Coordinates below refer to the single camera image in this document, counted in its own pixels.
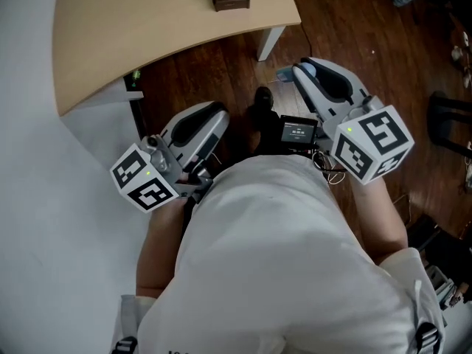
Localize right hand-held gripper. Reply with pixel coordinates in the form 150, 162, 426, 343
293, 57, 416, 187

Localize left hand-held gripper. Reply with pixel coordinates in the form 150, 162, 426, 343
109, 100, 231, 213

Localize small blue object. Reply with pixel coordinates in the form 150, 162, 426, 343
276, 63, 318, 85

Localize person's right forearm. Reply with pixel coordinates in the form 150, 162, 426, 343
352, 181, 409, 265

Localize person's left forearm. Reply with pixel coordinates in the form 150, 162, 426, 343
136, 201, 189, 298

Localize black chest screen device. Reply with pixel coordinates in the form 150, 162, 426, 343
279, 114, 319, 149

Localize person's black shoe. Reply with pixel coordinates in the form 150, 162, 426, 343
253, 86, 276, 125

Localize white desk leg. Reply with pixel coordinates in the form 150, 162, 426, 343
257, 25, 287, 62

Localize black stool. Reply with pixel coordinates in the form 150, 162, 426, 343
427, 90, 472, 154

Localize person's white shirt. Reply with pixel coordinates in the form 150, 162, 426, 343
110, 154, 449, 354

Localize black bag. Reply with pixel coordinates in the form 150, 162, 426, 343
405, 212, 472, 302

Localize grey equipment case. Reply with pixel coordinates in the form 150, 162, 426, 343
427, 265, 465, 309

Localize thin chest device wires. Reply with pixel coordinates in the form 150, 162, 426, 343
311, 149, 347, 186

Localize black grey harness strap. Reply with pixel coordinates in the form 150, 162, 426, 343
110, 336, 139, 354
414, 321, 443, 354

